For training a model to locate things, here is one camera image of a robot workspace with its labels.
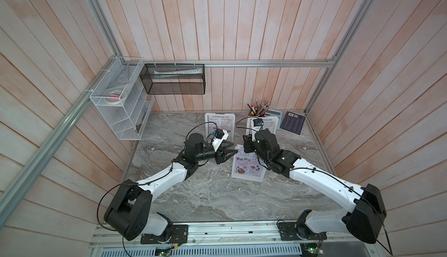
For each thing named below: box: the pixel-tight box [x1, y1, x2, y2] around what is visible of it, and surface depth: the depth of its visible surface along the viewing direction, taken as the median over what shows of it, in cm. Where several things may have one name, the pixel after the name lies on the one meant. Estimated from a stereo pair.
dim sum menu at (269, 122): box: [250, 116, 279, 134], surface depth 93 cm
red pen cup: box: [246, 98, 271, 117], surface depth 106 cm
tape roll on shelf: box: [104, 90, 123, 105], surface depth 75 cm
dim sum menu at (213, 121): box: [204, 112, 236, 139], surface depth 94 cm
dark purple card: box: [279, 111, 306, 135], surface depth 116 cm
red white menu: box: [231, 144, 267, 182], surface depth 86 cm
